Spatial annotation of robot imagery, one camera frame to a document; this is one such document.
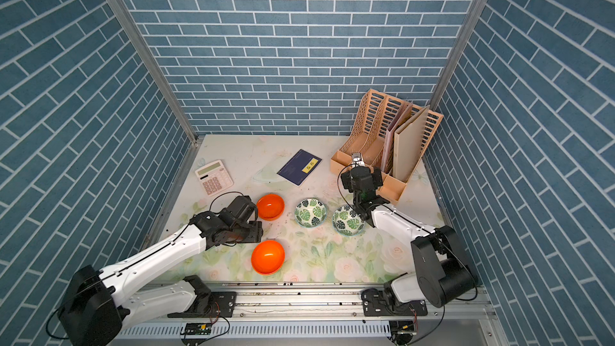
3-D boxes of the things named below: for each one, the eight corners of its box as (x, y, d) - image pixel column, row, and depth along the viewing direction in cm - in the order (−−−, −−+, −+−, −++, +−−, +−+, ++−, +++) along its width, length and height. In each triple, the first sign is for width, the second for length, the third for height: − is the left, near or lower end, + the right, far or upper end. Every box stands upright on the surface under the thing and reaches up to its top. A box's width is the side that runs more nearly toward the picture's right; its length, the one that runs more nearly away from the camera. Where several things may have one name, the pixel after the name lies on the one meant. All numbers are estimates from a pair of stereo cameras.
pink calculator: (208, 198, 101) (205, 193, 97) (197, 176, 108) (193, 171, 105) (235, 183, 105) (232, 178, 102) (222, 163, 113) (220, 158, 109)
